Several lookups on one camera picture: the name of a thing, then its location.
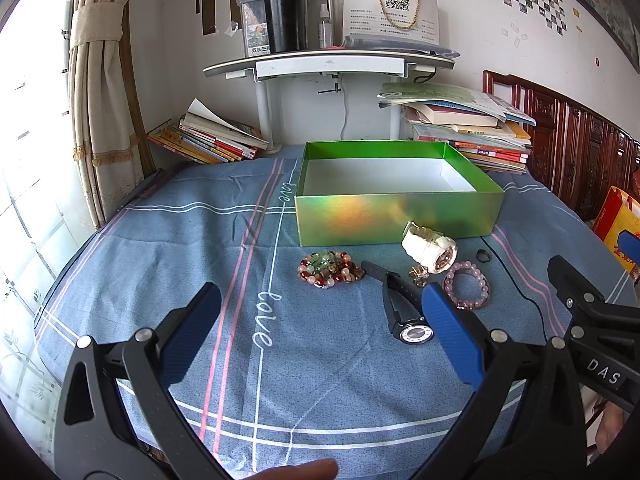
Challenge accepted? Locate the white wristwatch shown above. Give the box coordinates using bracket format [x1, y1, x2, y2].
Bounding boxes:
[401, 221, 458, 274]

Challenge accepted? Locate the gold crystal brooch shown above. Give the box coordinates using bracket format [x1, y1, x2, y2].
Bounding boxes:
[409, 266, 430, 288]

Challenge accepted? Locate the black wristwatch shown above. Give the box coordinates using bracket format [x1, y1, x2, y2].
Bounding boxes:
[361, 260, 434, 344]

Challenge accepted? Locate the red and pink bead bracelet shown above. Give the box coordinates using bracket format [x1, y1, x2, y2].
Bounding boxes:
[297, 250, 368, 290]

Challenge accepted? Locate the green jade charm bracelet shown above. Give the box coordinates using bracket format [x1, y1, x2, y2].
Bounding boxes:
[305, 250, 346, 273]

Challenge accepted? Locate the person's right hand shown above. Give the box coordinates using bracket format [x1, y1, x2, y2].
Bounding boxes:
[596, 403, 626, 454]

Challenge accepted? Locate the person's left hand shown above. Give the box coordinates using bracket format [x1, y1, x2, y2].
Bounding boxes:
[247, 458, 338, 480]

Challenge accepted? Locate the yellow red bag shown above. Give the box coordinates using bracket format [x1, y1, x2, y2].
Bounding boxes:
[593, 186, 639, 274]

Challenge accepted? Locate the red wooden headboard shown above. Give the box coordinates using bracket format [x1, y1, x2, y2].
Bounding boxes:
[483, 70, 639, 221]

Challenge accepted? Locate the right stack of books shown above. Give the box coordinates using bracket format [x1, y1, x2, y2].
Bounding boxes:
[378, 82, 537, 174]

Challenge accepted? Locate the stack of books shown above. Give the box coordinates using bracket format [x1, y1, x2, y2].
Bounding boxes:
[378, 82, 537, 174]
[148, 99, 269, 165]

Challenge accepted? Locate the blue striped bedsheet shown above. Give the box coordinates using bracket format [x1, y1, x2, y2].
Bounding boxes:
[36, 148, 639, 479]

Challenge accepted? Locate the beige curtain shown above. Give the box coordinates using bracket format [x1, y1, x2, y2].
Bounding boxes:
[67, 0, 155, 229]

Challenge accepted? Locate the green holographic box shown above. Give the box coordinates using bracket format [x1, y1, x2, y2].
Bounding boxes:
[295, 140, 504, 247]

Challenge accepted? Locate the white over-bed desk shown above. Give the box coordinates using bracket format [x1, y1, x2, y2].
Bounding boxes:
[203, 48, 454, 153]

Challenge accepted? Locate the left stack of books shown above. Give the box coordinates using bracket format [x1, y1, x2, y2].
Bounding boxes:
[148, 99, 269, 165]

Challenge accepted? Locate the white paper gift bag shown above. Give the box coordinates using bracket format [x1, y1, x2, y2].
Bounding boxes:
[343, 0, 440, 46]

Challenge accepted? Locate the clear spray bottle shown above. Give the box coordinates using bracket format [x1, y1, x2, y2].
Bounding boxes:
[319, 3, 334, 50]

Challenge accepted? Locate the black thermos tumbler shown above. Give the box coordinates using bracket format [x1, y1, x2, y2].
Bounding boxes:
[264, 0, 308, 54]

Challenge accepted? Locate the black cable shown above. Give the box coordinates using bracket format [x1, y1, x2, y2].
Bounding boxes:
[487, 231, 554, 346]

